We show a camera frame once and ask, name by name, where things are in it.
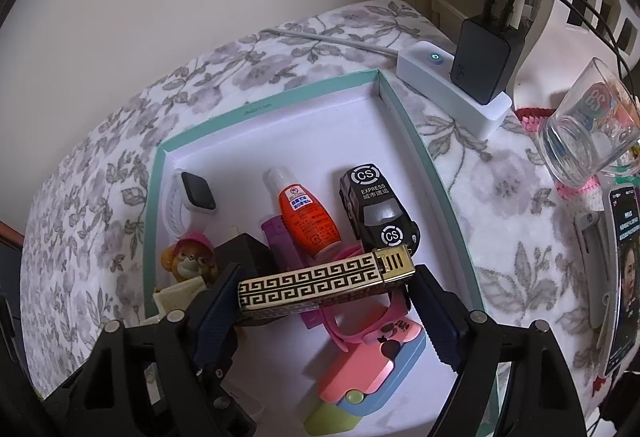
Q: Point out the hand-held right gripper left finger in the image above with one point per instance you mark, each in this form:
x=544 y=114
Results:
x=215 y=317

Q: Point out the light green plastic piece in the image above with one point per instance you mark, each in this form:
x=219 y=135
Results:
x=330 y=419

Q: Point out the puppy toy figure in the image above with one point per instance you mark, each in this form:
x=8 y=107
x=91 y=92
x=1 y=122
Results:
x=190 y=257

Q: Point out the teal shallow cardboard box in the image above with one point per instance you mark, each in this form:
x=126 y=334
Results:
x=310 y=137

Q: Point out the cream plastic clip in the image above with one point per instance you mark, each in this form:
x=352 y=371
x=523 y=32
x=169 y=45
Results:
x=175 y=297

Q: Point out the white smart watch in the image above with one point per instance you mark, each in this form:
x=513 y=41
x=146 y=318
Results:
x=175 y=212

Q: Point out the purple lighter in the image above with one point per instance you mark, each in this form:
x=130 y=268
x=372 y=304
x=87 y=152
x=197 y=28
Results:
x=280 y=242

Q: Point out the pink crochet mat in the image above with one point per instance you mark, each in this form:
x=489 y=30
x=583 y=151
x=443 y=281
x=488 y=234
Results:
x=575 y=189

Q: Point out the orange glue bottle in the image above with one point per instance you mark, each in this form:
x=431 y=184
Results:
x=305 y=217

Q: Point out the clear glass cup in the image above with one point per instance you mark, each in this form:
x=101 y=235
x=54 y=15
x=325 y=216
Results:
x=580 y=137

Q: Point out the black cube charger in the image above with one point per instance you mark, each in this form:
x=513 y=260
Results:
x=245 y=252

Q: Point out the gold patterned lighter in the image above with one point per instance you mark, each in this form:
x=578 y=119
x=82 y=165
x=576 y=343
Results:
x=320 y=289

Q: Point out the black toy car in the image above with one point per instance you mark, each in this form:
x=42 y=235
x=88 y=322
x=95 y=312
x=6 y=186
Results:
x=375 y=212

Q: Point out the pink kids watch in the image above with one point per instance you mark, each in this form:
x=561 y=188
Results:
x=370 y=332

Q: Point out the red-edged dark furniture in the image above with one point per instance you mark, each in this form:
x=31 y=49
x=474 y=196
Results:
x=6 y=277

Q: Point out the smartphone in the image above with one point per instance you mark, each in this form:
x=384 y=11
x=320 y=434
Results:
x=625 y=277

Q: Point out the pink and blue case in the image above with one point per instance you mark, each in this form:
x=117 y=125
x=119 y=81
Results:
x=360 y=377

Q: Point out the grey phone stand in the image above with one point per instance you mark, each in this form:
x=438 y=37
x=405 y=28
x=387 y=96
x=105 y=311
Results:
x=592 y=267

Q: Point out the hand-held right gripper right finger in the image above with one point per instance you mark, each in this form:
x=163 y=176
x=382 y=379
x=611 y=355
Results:
x=440 y=319

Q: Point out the black power adapter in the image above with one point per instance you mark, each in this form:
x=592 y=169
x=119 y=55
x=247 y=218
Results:
x=480 y=62

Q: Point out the white power strip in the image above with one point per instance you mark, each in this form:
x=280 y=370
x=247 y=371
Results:
x=440 y=82

